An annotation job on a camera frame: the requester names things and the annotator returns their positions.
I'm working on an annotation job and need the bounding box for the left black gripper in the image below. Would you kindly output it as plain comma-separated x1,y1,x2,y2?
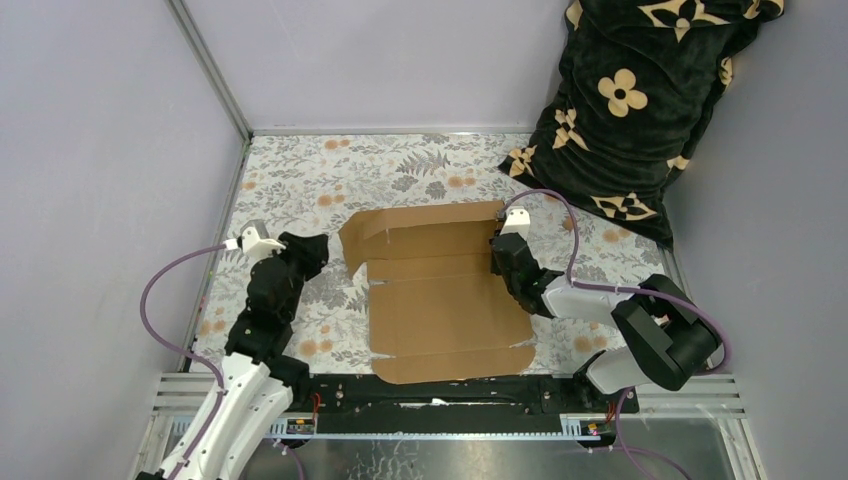
263,232,332,323

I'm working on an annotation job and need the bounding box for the brown cardboard box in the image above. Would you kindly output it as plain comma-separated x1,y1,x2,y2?
339,201,536,385

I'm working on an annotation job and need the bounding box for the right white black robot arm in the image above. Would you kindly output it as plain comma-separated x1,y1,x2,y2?
490,233,723,412

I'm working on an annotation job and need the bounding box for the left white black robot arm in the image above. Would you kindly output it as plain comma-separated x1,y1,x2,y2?
137,226,329,479

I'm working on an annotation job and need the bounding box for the black floral blanket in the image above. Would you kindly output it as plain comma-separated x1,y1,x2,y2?
499,0,785,249

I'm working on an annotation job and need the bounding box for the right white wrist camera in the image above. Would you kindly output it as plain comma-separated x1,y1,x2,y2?
498,207,531,240

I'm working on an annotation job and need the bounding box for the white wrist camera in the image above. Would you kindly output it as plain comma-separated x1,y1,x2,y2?
498,207,531,240
237,219,286,261

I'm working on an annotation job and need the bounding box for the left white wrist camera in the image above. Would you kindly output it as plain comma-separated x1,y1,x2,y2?
237,219,286,261

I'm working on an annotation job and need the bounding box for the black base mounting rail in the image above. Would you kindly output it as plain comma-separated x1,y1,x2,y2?
284,374,640,435

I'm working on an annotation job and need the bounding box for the aluminium frame rail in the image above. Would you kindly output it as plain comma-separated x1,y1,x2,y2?
153,372,747,420

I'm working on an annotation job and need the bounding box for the aluminium corner post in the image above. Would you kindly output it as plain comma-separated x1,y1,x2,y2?
164,0,253,142

